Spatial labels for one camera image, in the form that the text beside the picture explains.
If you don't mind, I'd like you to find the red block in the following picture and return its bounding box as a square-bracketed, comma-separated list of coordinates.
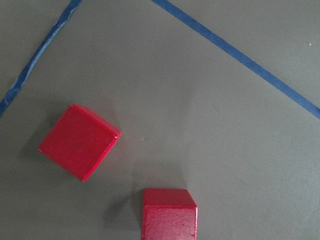
[141, 188, 198, 240]
[38, 104, 122, 182]

